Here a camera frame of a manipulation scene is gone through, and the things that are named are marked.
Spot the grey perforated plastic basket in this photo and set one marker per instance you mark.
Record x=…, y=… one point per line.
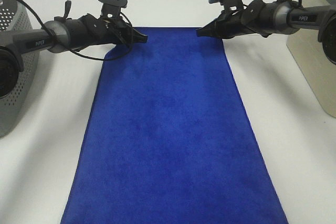
x=14, y=84

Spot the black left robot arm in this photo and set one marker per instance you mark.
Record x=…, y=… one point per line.
x=60, y=35

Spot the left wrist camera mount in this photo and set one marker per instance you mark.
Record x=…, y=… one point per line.
x=112, y=8

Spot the beige storage box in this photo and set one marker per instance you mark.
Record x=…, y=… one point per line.
x=318, y=71

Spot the blue microfibre towel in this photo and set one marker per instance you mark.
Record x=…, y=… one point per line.
x=169, y=141

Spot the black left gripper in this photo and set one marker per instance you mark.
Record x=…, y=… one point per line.
x=115, y=31

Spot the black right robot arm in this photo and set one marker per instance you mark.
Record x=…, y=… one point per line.
x=266, y=19

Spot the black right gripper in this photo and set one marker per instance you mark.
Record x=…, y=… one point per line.
x=229, y=23

